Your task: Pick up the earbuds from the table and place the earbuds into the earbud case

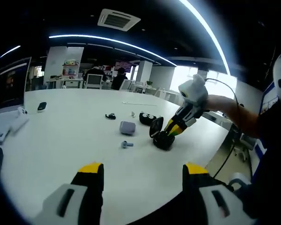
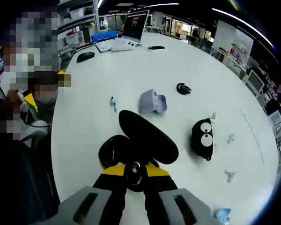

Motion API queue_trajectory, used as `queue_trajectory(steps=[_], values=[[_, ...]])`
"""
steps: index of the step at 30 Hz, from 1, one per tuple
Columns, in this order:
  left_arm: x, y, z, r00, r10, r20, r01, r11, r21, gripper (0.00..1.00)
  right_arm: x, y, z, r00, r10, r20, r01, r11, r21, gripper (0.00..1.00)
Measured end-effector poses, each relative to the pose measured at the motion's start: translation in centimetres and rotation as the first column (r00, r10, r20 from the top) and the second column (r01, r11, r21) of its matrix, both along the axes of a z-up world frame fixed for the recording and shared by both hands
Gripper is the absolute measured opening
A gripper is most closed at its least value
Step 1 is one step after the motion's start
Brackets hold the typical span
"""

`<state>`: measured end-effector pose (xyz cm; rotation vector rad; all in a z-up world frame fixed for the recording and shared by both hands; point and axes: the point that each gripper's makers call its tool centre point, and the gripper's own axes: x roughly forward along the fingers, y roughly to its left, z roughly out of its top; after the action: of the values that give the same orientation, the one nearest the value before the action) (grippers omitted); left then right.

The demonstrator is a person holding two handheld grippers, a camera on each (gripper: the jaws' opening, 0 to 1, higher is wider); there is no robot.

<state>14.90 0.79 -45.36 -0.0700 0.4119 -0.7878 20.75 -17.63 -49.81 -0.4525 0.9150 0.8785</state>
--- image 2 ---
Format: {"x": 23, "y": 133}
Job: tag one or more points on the grey metal storage shelf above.
{"x": 84, "y": 16}

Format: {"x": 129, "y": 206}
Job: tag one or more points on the white table power strip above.
{"x": 253, "y": 138}

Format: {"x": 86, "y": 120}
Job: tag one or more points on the person's black shirt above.
{"x": 21, "y": 187}

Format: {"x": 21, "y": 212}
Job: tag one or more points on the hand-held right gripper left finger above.
{"x": 107, "y": 192}

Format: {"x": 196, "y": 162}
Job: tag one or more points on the dark water bottle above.
{"x": 87, "y": 35}

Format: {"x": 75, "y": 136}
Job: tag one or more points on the white partition panel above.
{"x": 224, "y": 35}

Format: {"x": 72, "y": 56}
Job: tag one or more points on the black computer mouse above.
{"x": 85, "y": 57}

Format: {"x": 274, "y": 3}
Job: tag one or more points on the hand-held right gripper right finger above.
{"x": 159, "y": 194}

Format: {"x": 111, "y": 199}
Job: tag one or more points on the blue box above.
{"x": 104, "y": 36}

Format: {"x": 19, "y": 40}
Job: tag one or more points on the light blue earbud case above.
{"x": 222, "y": 214}

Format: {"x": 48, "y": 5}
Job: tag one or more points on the lilac earbud case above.
{"x": 147, "y": 103}

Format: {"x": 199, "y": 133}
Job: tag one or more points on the silver laptop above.
{"x": 134, "y": 25}

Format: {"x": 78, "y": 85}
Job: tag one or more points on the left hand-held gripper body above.
{"x": 35, "y": 134}

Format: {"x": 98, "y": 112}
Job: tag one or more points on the short curved ceiling light strip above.
{"x": 224, "y": 12}

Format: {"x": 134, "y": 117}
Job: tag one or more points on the white mesh office chair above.
{"x": 255, "y": 80}

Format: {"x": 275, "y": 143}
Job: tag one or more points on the black googly-eyed earbud case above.
{"x": 199, "y": 150}

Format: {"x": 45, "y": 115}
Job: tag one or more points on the black oval earbud case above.
{"x": 150, "y": 138}

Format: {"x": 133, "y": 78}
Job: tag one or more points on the white earbud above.
{"x": 230, "y": 175}
{"x": 213, "y": 117}

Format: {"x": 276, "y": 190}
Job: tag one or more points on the white table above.
{"x": 107, "y": 70}

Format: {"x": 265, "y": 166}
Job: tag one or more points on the shelf with colourful items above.
{"x": 238, "y": 56}

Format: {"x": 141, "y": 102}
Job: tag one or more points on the white game controller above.
{"x": 121, "y": 47}

